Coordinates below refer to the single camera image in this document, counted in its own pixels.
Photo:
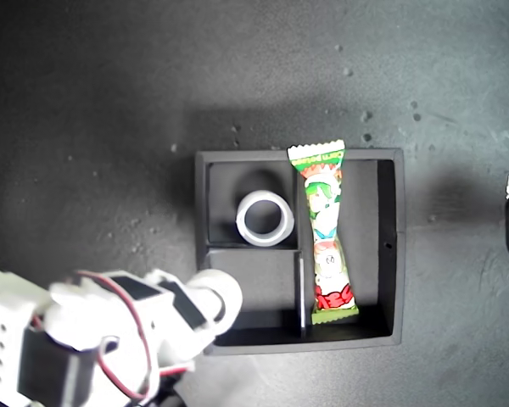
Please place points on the black tray with wells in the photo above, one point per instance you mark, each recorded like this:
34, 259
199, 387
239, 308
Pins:
365, 237

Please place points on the plain white tape roll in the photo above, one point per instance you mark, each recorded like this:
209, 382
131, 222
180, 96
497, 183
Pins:
242, 229

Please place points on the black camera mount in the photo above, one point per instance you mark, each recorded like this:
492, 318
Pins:
169, 392

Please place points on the snack bar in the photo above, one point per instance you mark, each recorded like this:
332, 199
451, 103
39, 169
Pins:
328, 237

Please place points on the white tape roll green core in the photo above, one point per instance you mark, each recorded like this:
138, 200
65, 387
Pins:
228, 292

